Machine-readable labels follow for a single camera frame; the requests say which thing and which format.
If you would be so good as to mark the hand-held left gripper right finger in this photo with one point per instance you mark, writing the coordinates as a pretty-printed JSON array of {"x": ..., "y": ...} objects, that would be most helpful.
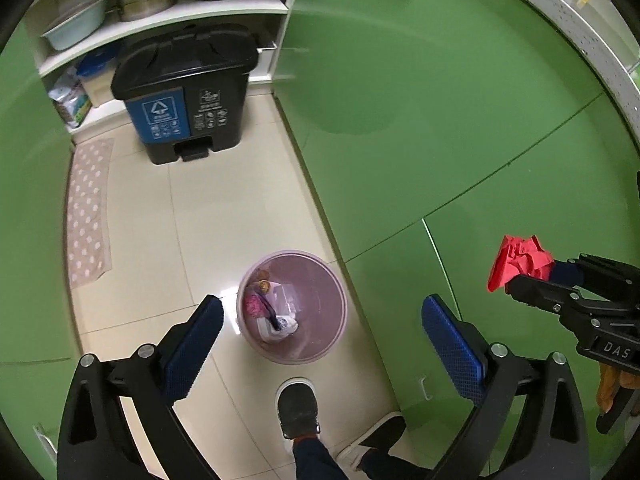
[{"x": 452, "y": 345}]

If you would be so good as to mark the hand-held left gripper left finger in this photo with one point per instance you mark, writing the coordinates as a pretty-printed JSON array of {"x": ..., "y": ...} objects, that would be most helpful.
[{"x": 195, "y": 345}]

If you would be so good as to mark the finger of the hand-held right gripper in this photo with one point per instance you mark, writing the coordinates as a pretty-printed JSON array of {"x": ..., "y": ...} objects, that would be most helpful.
[
  {"x": 565, "y": 272},
  {"x": 540, "y": 290}
]

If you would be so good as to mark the red paper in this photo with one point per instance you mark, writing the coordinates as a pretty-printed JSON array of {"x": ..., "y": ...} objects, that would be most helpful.
[{"x": 515, "y": 260}]

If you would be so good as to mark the pink paper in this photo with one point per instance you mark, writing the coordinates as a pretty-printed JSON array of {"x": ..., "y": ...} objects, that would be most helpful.
[{"x": 252, "y": 305}]

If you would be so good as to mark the white printed pouch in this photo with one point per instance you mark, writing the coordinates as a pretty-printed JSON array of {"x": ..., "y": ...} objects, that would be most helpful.
[{"x": 284, "y": 326}]

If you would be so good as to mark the pink wastebasket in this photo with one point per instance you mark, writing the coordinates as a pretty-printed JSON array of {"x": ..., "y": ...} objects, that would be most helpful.
[{"x": 320, "y": 330}]

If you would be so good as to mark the black pedal trash bin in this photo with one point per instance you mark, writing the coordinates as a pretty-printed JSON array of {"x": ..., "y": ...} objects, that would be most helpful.
[{"x": 200, "y": 60}]

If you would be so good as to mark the person's right hand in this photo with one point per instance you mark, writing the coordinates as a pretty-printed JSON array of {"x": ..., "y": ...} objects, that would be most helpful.
[{"x": 607, "y": 385}]

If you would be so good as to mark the person's right shoe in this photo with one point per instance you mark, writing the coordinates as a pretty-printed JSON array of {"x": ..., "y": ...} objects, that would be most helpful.
[{"x": 375, "y": 440}]

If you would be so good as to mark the person's shoe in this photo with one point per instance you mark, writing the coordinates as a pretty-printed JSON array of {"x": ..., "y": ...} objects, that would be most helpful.
[
  {"x": 375, "y": 440},
  {"x": 298, "y": 412}
]

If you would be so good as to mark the person's left shoe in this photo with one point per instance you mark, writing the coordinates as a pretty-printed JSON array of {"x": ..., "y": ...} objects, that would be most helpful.
[{"x": 298, "y": 412}]

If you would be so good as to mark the person's right leg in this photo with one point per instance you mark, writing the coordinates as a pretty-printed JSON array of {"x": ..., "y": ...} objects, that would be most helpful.
[{"x": 395, "y": 467}]

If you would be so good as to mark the person's leg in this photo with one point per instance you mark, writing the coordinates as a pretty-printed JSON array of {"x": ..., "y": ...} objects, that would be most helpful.
[
  {"x": 315, "y": 460},
  {"x": 395, "y": 467}
]

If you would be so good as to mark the person's left leg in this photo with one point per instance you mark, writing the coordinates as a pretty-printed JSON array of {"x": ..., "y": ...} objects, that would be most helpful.
[{"x": 315, "y": 460}]

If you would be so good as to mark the polka dot floor mat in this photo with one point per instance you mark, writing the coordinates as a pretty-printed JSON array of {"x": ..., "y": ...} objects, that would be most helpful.
[{"x": 87, "y": 210}]

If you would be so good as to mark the green kitchen cabinet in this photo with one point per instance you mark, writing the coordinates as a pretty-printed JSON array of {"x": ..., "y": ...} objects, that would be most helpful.
[
  {"x": 30, "y": 210},
  {"x": 425, "y": 110}
]

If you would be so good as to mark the printed plastic bag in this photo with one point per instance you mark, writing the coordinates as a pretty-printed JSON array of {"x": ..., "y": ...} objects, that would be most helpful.
[{"x": 70, "y": 100}]

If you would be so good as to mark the blue container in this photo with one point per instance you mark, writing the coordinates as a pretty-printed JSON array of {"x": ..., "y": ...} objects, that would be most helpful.
[{"x": 95, "y": 62}]

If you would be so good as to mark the white shelf unit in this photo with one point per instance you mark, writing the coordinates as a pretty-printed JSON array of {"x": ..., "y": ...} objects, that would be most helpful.
[{"x": 225, "y": 10}]

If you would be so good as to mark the light blue basin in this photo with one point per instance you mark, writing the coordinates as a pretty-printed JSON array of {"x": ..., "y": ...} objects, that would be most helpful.
[{"x": 75, "y": 22}]

